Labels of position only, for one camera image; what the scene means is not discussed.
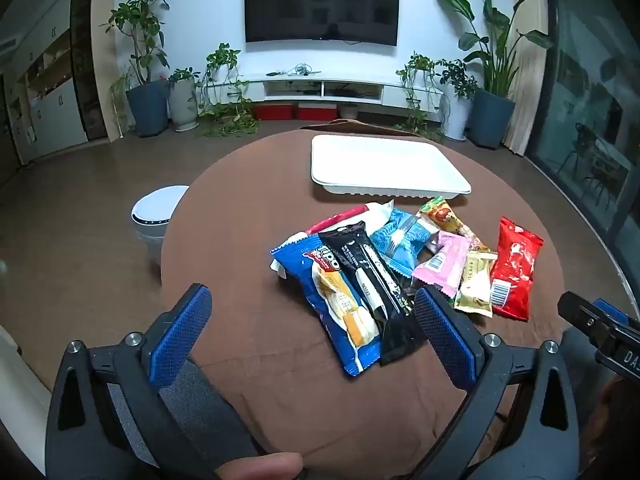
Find trailing vine plant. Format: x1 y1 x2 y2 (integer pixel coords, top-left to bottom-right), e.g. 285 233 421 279
197 43 262 139

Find white television cabinet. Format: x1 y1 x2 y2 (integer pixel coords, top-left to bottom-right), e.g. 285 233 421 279
212 74 444 111

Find white cable bundle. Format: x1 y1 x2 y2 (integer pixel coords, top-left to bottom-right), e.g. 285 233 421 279
265 62 322 77

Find red snack packet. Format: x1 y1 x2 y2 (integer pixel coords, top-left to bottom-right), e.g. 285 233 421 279
490 216 545 322

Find light blue snack packet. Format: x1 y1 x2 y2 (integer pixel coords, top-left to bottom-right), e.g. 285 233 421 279
370 207 442 277

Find leafy tree in blue pot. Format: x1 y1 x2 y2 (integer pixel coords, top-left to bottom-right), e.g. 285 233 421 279
101 0 172 139

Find gold snack packet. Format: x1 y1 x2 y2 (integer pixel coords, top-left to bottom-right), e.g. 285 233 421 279
454 250 498 319

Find pink snack packet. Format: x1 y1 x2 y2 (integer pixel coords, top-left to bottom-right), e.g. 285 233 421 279
412 230 473 302

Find black snack packet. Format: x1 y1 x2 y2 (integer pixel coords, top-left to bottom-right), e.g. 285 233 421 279
317 220 427 367

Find white red striped packet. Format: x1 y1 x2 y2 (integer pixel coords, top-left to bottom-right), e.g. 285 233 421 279
305 201 396 242

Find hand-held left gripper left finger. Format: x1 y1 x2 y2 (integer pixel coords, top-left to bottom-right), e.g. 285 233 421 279
45 284 262 480

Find broad-leaf plant in blue pot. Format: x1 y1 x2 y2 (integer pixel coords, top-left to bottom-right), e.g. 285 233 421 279
432 0 554 150

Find white plastic tray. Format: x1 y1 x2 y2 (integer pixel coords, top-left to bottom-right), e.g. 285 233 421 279
311 134 472 197

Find orange green snack packet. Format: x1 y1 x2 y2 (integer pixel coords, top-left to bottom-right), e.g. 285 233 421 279
417 196 497 257

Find beige curtain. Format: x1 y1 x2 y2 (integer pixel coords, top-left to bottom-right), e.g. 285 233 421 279
501 0 551 157

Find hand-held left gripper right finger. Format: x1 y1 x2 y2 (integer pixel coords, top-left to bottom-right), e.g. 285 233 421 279
302 285 583 480

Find plant in tall white pot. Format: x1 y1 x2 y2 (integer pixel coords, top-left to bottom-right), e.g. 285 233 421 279
436 58 477 142

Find red storage box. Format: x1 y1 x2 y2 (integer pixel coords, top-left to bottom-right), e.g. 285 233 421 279
298 104 339 121
254 104 294 121

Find white seat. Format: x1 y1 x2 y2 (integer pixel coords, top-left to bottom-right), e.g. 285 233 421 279
0 324 53 443

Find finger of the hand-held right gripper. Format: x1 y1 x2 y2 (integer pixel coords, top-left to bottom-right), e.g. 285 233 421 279
594 299 632 327
557 290 610 350

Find wall television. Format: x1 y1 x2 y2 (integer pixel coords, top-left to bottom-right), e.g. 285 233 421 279
244 0 400 47

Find person's grey trousers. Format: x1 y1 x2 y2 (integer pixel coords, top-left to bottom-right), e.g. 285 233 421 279
97 327 603 466

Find glass sliding door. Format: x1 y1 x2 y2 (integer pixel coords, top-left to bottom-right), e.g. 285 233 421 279
529 0 640 283

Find hanging vine plant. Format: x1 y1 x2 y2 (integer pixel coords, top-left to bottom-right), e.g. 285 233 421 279
394 51 447 142

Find person's left hand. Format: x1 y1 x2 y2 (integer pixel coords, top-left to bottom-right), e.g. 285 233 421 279
215 452 304 480

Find plant in ribbed white pot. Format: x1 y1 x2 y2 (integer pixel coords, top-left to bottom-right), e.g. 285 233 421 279
167 66 199 133

